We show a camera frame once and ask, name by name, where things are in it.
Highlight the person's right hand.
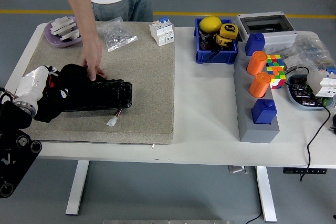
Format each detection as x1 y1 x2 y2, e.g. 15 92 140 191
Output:
80 37 109 82

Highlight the black desk control panel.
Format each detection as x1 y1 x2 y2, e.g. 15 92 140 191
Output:
282 167 328 175

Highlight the white plastic clip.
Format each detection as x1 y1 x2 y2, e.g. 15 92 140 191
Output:
49 16 77 36
59 28 81 42

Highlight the clear bag of screws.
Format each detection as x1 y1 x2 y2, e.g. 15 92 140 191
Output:
96 16 139 53

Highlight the purple plastic tray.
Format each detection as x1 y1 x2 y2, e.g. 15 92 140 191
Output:
43 16 83 49

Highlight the grey-brown mat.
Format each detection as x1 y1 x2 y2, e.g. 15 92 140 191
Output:
23 20 176 145

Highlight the dark brown tool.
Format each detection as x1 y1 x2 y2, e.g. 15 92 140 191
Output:
198 30 215 51

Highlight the yellow ball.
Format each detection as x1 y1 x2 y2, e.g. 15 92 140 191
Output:
198 16 223 34

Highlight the blue plastic bin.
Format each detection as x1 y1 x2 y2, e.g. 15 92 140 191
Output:
194 18 238 65

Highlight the white table leg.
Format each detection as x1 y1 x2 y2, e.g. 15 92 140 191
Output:
65 160 90 216
256 166 278 222

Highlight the yellow black tape measure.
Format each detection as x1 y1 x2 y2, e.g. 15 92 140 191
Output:
213 34 233 49

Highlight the yellow round tape measure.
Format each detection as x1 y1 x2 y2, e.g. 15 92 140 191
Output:
219 23 239 39

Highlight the blue block with knob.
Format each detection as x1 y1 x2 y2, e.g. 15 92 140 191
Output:
251 99 278 125
244 32 266 57

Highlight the orange cylinder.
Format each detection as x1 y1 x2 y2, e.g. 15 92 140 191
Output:
248 71 272 98
246 50 268 76

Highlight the grey block holder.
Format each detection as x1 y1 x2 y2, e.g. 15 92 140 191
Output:
233 50 280 144

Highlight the colourful puzzle cube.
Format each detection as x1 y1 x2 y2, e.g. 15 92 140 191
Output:
265 54 287 90

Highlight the small clear bag white label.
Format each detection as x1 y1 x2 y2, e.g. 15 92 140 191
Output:
282 55 307 70

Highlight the light blue tray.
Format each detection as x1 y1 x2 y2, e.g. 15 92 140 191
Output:
286 74 335 111

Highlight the large clear bag of parts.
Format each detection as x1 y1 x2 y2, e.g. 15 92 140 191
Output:
264 34 336 78

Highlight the white circuit breaker module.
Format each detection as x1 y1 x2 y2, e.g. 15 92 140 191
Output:
306 67 336 98

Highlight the white connector with red wires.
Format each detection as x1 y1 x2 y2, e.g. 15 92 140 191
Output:
106 108 124 126

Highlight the white circuit breaker blue switch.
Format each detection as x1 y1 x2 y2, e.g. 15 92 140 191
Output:
149 16 175 47

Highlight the silver metal bracket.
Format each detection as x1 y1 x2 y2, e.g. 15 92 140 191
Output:
227 165 251 174

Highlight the grey white enclosure box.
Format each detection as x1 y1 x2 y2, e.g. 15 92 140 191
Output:
234 11 298 52

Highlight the black floor cable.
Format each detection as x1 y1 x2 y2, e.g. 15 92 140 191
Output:
245 212 263 224

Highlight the black power cable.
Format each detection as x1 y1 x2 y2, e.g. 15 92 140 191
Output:
284 66 332 182

